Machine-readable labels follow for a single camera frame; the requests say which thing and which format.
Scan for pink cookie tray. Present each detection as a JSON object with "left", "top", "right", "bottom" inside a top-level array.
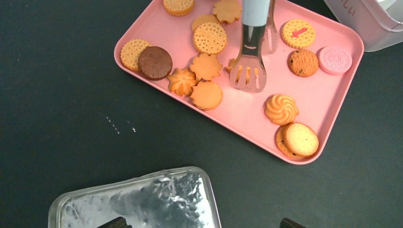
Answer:
[{"left": 114, "top": 0, "right": 364, "bottom": 165}]

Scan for metal serving tongs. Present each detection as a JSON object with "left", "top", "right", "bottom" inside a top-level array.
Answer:
[{"left": 229, "top": 0, "right": 278, "bottom": 93}]

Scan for orange rosette butter cookie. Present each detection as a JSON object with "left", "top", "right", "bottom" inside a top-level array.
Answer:
[{"left": 225, "top": 58, "right": 259, "bottom": 83}]

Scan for pale round butter cookie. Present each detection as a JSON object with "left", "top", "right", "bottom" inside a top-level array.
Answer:
[{"left": 283, "top": 123, "right": 319, "bottom": 157}]

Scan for swirl butter cookie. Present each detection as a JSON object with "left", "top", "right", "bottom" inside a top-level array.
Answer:
[{"left": 264, "top": 94, "right": 299, "bottom": 126}]

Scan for red marked dotted cracker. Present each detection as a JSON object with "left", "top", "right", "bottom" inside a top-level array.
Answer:
[{"left": 281, "top": 19, "right": 316, "bottom": 49}]

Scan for white divided cookie tin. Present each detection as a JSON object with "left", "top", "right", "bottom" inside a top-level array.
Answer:
[{"left": 324, "top": 0, "right": 403, "bottom": 52}]

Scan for pink round cookie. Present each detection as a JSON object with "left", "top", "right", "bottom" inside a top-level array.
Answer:
[{"left": 318, "top": 46, "right": 352, "bottom": 75}]

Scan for round orange cracker cookie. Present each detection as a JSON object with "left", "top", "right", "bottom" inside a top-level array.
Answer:
[{"left": 163, "top": 0, "right": 195, "bottom": 16}]

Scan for chocolate chip cookie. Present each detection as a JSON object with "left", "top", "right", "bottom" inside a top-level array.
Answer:
[{"left": 287, "top": 49, "right": 319, "bottom": 77}]

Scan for large round sandwich cookie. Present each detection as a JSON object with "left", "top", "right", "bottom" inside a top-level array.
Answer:
[{"left": 193, "top": 22, "right": 227, "bottom": 55}]

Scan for dark chocolate round cookie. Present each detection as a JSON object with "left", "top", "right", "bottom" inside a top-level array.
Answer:
[{"left": 138, "top": 46, "right": 173, "bottom": 81}]

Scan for clear plastic tin lid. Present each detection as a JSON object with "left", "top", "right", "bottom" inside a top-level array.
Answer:
[{"left": 48, "top": 166, "right": 221, "bottom": 228}]

